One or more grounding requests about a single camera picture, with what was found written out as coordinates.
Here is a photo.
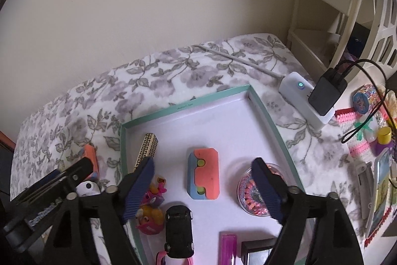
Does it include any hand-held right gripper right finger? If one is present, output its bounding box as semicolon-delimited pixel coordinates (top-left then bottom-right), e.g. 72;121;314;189
251;158;365;265

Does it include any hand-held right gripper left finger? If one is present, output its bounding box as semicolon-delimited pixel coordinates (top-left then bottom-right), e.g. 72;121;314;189
40;157;155;265

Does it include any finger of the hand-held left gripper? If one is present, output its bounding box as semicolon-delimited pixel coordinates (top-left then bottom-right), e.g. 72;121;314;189
3;157;94;253
11;169;63;208

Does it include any gold patterned small box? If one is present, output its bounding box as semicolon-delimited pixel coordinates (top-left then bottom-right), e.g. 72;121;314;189
133;133;159;172

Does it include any white and orange toy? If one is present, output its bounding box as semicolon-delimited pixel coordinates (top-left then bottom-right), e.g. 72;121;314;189
76;181;100;198

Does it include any orange toy phone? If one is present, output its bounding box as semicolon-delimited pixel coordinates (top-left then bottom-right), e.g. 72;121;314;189
83;145;100;179

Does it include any black toy car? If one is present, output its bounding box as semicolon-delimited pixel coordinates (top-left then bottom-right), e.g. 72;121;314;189
164;205;194;259

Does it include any black charger plug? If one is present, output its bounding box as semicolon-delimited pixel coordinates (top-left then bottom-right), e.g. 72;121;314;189
241;238;277;265

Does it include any orange and blue block toy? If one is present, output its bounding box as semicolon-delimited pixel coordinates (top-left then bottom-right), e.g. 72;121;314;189
188;148;219;200

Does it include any teal-rimmed white tray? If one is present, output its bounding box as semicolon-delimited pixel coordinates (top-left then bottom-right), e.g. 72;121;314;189
119;85;306;265

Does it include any clear ball with orange doughnut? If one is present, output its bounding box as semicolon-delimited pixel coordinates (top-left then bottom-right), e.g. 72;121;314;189
237;162;284;217

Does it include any pink toy figure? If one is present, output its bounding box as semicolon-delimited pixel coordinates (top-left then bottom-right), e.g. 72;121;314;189
136;175;168;236

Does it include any reddish-brown board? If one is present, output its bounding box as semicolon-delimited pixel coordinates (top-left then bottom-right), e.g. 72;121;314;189
0;131;15;149

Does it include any grey clip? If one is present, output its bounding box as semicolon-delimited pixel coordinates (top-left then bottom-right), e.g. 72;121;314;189
357;162;374;219

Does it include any white power strip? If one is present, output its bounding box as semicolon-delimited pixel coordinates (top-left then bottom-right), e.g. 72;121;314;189
278;73;337;130

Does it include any pink beaded strip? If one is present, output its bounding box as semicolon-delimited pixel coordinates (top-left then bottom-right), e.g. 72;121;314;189
335;108;377;157

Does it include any colourful picture card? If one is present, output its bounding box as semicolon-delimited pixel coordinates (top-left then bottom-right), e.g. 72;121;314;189
366;149;392;237

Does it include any green bow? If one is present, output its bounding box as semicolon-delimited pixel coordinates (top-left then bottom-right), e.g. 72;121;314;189
357;122;373;141

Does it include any black power adapter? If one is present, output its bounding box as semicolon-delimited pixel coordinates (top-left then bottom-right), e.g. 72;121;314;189
308;68;348;116

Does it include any floral blanket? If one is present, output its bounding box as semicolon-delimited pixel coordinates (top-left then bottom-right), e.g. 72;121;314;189
9;33;373;265

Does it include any purple bottle with yellow cap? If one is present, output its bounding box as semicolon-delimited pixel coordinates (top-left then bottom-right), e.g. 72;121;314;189
376;127;393;154

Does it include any cream wooden shelf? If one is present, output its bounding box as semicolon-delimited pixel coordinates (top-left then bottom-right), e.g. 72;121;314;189
287;0;376;73

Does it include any white plastic basket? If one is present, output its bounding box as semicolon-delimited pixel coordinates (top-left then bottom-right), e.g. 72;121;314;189
357;0;397;92

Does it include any black cable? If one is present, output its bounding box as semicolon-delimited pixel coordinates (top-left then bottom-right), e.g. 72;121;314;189
333;58;397;144

